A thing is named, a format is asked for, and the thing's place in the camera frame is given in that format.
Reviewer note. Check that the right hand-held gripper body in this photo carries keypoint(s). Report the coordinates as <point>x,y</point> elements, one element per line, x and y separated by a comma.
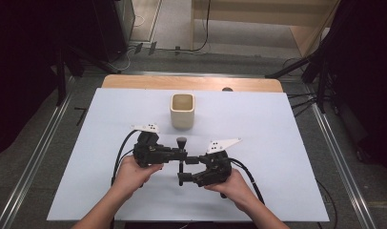
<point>217,168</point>

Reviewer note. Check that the black curtain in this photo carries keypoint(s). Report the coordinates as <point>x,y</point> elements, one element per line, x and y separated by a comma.
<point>20,63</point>
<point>366,73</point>

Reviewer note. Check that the person's left hand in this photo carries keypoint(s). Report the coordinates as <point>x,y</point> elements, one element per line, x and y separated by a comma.
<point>131,176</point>

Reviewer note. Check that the metal floor rail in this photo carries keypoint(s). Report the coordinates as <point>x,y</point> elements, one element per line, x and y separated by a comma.
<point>341,165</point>
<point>32,159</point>

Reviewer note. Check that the person's right hand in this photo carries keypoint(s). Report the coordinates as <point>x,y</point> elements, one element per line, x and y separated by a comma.
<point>237,189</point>

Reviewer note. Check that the light wooden cabinet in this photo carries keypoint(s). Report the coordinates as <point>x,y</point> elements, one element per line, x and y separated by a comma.
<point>264,12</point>

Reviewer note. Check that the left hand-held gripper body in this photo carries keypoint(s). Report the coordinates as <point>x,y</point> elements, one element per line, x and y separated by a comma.
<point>148,152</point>

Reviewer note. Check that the black makeup brush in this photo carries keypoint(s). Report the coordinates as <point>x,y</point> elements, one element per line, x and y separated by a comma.
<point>181,141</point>

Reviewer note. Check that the white table sheet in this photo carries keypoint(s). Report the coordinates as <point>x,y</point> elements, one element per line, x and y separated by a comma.
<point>245,127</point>

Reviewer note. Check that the cream square ceramic cup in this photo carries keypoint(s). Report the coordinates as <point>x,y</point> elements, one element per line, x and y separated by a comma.
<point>182,116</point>

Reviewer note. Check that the black stand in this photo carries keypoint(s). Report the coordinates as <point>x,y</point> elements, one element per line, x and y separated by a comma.
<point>63,70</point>
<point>312,68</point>

